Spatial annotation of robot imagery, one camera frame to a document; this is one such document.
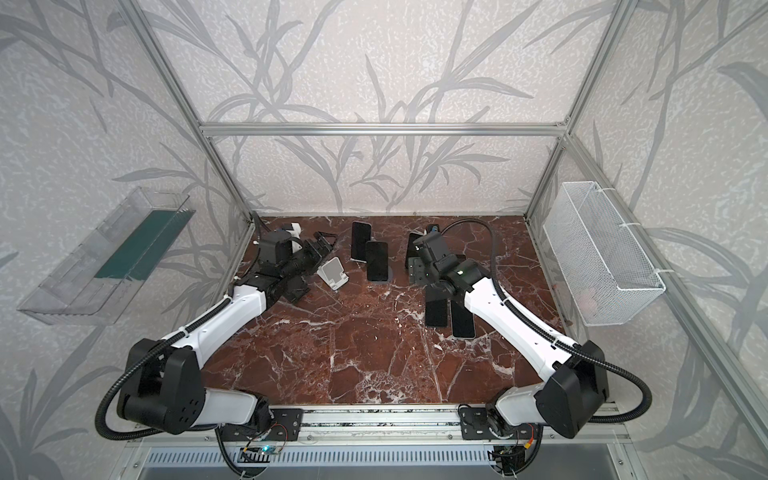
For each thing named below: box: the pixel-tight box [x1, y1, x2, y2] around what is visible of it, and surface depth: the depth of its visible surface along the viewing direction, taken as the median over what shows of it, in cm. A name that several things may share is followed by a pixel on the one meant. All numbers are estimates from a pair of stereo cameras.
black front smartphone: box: [451, 300, 477, 339], surface depth 92 cm
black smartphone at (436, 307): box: [425, 288, 448, 328], surface depth 96 cm
